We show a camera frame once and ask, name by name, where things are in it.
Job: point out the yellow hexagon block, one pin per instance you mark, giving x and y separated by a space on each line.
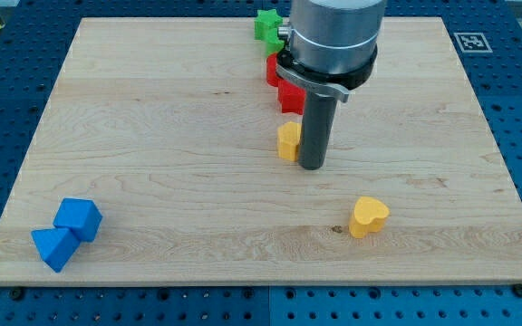
288 140

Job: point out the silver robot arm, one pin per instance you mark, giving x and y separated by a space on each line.
333 36

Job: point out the red star block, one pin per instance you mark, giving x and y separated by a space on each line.
290 97

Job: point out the green star block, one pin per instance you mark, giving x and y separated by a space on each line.
265 21

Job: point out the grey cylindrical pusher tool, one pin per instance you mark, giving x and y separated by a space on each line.
316 127

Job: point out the red round block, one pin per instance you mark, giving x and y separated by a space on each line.
271 76

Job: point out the wooden board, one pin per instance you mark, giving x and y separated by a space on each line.
169 127

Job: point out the yellow heart block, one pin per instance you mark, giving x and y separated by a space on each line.
369 216

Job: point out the blue cube block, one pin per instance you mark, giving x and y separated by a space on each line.
81 216

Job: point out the blue triangle block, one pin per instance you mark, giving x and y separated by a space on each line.
55 246

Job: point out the white fiducial marker tag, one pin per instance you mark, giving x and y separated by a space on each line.
472 42

